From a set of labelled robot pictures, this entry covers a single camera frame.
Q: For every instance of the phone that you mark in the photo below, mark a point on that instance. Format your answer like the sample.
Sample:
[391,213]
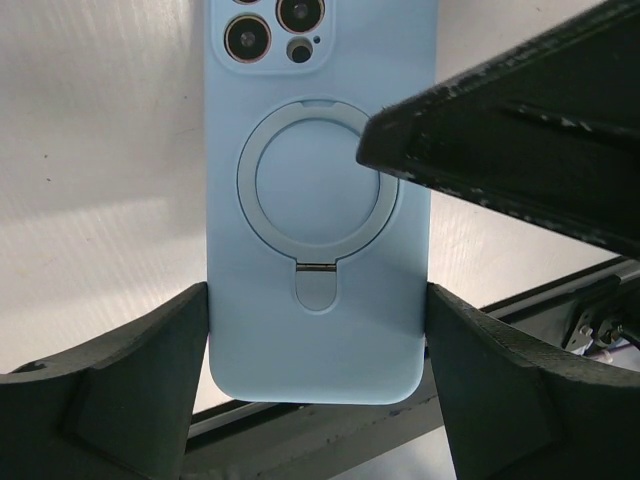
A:
[316,265]

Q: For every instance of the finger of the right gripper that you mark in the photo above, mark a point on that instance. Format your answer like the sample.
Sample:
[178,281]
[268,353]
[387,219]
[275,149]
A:
[547,132]

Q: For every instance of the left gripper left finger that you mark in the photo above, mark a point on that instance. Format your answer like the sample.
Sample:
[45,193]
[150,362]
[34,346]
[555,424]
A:
[118,406]

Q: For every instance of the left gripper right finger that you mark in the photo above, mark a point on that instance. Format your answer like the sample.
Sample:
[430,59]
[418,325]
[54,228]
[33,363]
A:
[515,407]

